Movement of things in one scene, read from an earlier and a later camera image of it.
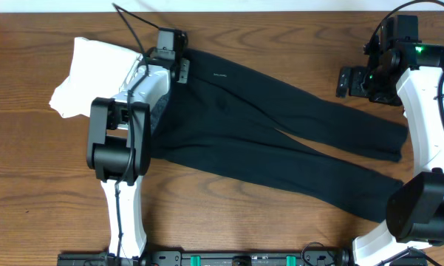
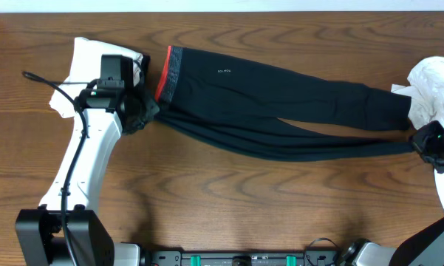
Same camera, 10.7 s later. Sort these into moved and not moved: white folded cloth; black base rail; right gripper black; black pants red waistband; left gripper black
Moved: black pants red waistband; right gripper black; left gripper black
Not moved: white folded cloth; black base rail
